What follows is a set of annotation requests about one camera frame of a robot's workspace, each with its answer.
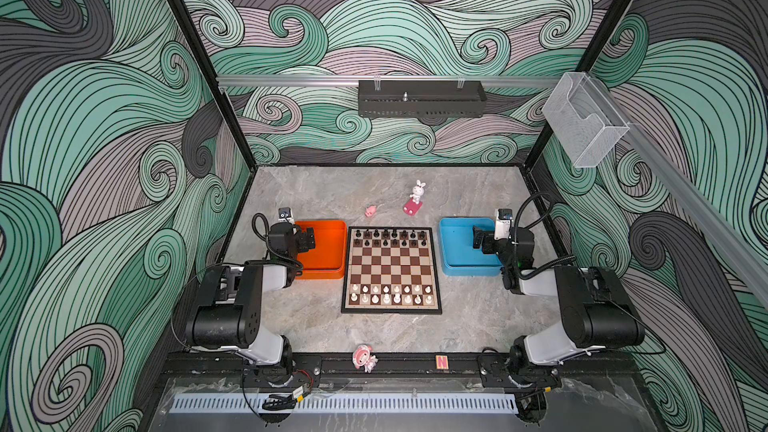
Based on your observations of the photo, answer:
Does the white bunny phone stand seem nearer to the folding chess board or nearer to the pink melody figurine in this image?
the folding chess board

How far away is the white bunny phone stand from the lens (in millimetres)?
1055

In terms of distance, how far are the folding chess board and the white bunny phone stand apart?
8cm

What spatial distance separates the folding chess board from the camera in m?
0.85
